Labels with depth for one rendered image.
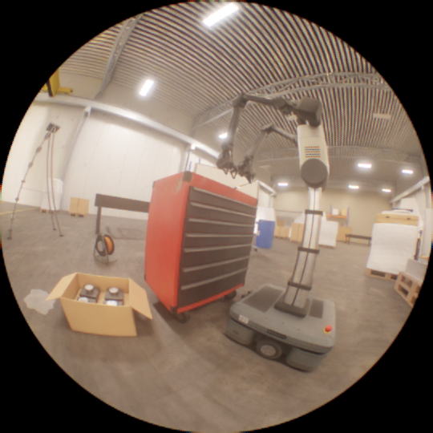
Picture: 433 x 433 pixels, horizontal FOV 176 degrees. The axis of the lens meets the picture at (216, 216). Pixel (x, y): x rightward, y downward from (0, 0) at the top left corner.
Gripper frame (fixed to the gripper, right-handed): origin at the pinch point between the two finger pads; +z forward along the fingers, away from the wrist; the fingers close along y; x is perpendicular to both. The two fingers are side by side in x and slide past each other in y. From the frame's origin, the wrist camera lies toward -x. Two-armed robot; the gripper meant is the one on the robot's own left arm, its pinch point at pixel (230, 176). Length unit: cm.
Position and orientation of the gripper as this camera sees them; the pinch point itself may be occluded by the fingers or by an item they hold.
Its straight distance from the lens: 100.2
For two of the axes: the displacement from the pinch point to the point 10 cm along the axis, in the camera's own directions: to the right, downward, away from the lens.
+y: -6.2, -0.9, -7.8
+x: 7.9, -1.1, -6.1
